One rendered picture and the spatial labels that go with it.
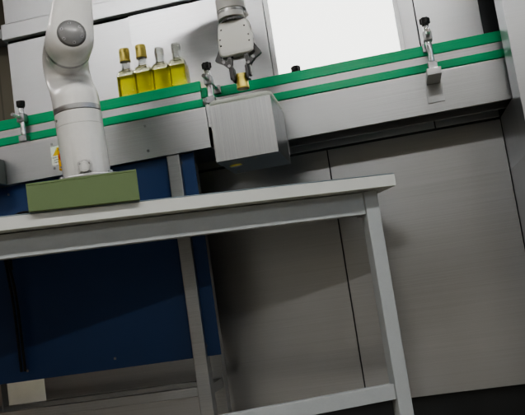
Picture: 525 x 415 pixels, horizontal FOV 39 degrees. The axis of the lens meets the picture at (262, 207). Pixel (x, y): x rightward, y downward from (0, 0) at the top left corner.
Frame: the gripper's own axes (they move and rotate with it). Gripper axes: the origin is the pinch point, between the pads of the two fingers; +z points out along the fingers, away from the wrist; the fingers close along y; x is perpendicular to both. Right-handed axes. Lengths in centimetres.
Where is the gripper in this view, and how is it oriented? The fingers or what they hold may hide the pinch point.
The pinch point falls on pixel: (241, 73)
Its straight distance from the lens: 214.4
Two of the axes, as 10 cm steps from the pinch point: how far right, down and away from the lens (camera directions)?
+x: -2.1, -0.9, -9.7
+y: -9.7, 1.7, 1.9
